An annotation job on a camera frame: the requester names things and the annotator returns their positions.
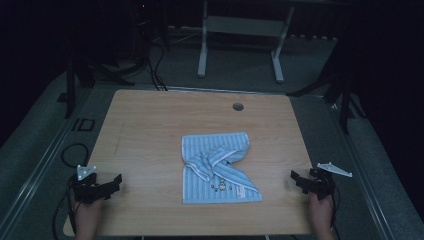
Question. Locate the white metal desk frame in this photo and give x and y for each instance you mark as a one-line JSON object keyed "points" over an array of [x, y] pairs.
{"points": [[245, 26]]}

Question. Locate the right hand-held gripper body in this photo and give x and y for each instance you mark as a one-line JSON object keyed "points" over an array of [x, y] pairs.
{"points": [[321, 185]]}

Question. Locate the person's right hand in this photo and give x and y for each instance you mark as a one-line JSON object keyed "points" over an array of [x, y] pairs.
{"points": [[320, 213]]}

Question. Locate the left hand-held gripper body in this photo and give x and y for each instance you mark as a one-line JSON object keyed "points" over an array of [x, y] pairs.
{"points": [[86, 191]]}

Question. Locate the dark equipment rack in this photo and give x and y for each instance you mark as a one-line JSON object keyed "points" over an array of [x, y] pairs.
{"points": [[141, 30]]}

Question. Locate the person's left hand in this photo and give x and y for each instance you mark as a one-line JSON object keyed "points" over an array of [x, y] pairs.
{"points": [[88, 215]]}

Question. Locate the metal floor rail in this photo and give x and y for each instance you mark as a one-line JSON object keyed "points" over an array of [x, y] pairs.
{"points": [[40, 166], [363, 186]]}

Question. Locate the blue striped towel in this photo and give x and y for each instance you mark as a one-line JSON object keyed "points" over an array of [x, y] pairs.
{"points": [[203, 186]]}

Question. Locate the black metal stand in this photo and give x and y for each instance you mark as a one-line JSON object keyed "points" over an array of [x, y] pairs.
{"points": [[345, 103], [70, 90]]}

